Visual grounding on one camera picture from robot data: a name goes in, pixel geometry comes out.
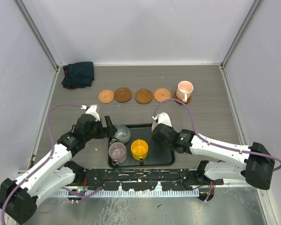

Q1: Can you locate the grey ceramic mug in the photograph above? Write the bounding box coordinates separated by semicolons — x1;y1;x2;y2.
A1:
109;125;131;145

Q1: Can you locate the white slotted cable duct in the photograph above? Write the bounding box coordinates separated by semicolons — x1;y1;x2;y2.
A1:
49;189;200;198

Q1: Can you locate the cream ceramic mug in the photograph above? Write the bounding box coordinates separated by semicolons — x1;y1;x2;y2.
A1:
151;121;158;132

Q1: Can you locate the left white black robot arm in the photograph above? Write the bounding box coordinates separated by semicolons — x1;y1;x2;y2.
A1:
0;112;117;224

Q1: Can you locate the lilac ceramic mug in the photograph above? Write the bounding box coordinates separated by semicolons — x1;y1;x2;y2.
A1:
108;142;127;166

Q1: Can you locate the aluminium frame rail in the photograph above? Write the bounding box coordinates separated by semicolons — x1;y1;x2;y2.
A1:
13;167;269;188

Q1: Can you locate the pink ceramic mug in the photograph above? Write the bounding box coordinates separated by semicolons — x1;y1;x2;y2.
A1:
176;81;194;103

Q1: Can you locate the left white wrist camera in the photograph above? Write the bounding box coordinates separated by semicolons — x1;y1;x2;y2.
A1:
81;104;101;121

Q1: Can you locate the black serving tray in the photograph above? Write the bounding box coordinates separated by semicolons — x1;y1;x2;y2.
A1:
108;123;175;169

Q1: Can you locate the yellow ceramic mug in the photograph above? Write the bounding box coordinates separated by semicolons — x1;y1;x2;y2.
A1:
131;139;148;165

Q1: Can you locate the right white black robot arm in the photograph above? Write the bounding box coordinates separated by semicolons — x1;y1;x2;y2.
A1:
152;123;275;190

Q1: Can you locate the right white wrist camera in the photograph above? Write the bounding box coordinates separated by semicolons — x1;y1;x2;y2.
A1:
152;112;172;127

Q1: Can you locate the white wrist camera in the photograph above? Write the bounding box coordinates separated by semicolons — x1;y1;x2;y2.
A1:
81;104;101;121
152;112;172;127

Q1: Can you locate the brown wooden saucer coaster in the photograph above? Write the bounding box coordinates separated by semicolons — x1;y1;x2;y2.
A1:
114;87;132;103
174;91;192;105
135;89;153;104

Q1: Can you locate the dark blue folded cloth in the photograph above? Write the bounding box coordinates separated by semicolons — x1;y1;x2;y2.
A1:
61;61;95;90

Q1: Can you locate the woven rattan coaster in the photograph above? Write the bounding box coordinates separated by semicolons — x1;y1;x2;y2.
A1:
98;90;114;104
154;88;171;102

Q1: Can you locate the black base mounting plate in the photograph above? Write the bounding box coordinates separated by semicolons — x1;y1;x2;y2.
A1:
68;169;211;191

